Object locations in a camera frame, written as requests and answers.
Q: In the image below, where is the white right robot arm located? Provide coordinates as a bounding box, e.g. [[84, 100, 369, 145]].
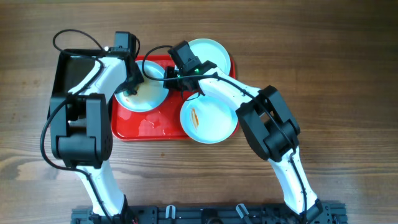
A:
[[160, 40, 323, 223]]

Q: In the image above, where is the red plastic tray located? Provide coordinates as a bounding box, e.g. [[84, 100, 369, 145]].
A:
[[111, 54, 239, 141]]

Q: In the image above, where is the black water tray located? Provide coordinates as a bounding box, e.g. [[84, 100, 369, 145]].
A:
[[51, 49, 109, 98]]

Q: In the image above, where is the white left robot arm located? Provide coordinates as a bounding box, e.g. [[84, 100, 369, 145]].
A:
[[40, 31, 144, 223]]

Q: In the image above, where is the white plate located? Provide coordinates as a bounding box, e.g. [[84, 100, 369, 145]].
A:
[[115, 60, 169, 112], [188, 39, 231, 75], [180, 93, 238, 144]]

